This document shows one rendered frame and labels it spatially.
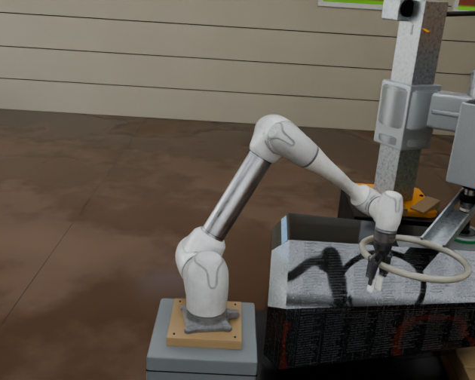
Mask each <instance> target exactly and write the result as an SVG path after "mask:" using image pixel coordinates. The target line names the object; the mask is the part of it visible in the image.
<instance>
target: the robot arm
mask: <svg viewBox="0 0 475 380"><path fill-rule="evenodd" d="M281 157H284V158H286V159H288V160H290V161H292V162H293V163H295V164H298V165H299V166H300V167H303V168H305V169H307V170H310V171H312V172H314V173H316V174H318V175H320V176H322V177H324V178H326V179H328V180H329V181H330V182H332V183H333V184H334V185H336V186H338V187H339V188H340V189H341V190H343V191H344V192H345V193H347V194H348V195H349V196H350V197H351V203H352V204H353V205H354V206H355V207H356V208H357V209H358V210H359V211H360V212H362V213H364V214H366V215H367V216H370V217H372V218H373V220H374V221H375V231H374V235H373V238H374V239H375V240H374V244H373V247H374V250H375V251H374V253H373V255H372V256H368V265H367V269H366V277H368V278H369V280H368V286H367V290H366V291H368V292H370V293H373V290H374V285H375V289H376V290H378V291H381V289H382V282H383V279H384V277H386V276H387V275H386V274H388V271H385V270H383V269H381V268H379V274H378V275H377V279H376V283H375V274H376V272H377V269H378V266H379V265H380V264H381V262H385V263H387V264H390V263H391V258H392V256H393V253H391V252H390V251H391V248H392V244H393V243H394V242H395V238H396V234H397V229H398V226H399V225H400V222H401V219H402V215H403V196H402V195H401V194H400V193H398V192H394V191H385V192H383V194H382V195H381V194H379V193H378V192H377V191H376V190H375V189H373V188H370V187H369V186H367V185H357V184H355V183H354V182H352V181H351V180H350V179H349V178H348V177H347V176H346V175H345V174H344V173H343V172H342V171H341V170H340V169H339V168H338V167H337V166H336V165H335V164H334V163H333V162H331V160H330V159H328V157H327V156H326V155H325V154H324V153H323V152H322V150H321V149H320V148H319V147H318V146H317V145H316V144H315V143H314V142H313V141H312V140H311V139H310V138H309V137H307V136H306V135H305V134H304V133H303V132H302V131H301V130H300V129H299V128H298V127H297V126H296V125H294V123H293V122H291V121H290V120H289V119H287V118H285V117H283V116H280V115H266V116H264V117H262V118H260V119H259V120H258V122H257V123H256V126H255V129H254V133H253V137H252V139H251V142H250V152H249V153H248V155H247V156H246V158H245V159H244V162H243V163H242V165H241V166H240V168H239V169H238V171H237V172H236V174H235V175H234V178H233V179H232V181H231V182H230V184H229V185H228V187H227V189H226V190H225V192H224V193H223V195H222V197H221V198H220V200H219V202H218V203H217V205H216V206H215V208H214V209H213V212H212V213H211V214H210V216H209V218H208V219H207V221H206V222H205V224H204V226H201V227H198V228H195V229H194V230H193V231H192V232H191V233H190V234H189V235H188V236H187V237H185V238H183V239H182V240H181V241H180V243H179V245H178V246H177V248H176V255H175V257H176V265H177V268H178V270H179V273H180V275H181V277H182V279H183V282H184V287H185V294H186V305H182V306H181V312H182V313H183V318H184V323H185V328H184V333H185V334H192V333H207V332H231V331H232V325H231V324H230V323H229V320H230V319H233V318H236V317H239V315H240V314H239V310H236V309H230V308H227V307H226V304H227V300H228V267H227V265H226V263H225V260H224V259H223V258H222V255H223V253H224V251H225V241H224V239H225V236H226V235H227V234H228V232H229V230H230V229H231V227H232V226H233V224H234V222H235V221H236V219H237V218H238V216H239V215H240V213H241V211H242V209H243V208H244V207H245V205H246V203H247V202H248V200H249V199H250V197H251V195H252V194H253V193H254V191H255V189H256V187H257V186H258V184H259V183H260V181H261V180H262V177H263V176H264V175H265V173H266V172H267V170H268V168H269V167H270V166H271V164H273V163H275V162H277V161H278V160H279V159H280V158H281Z"/></svg>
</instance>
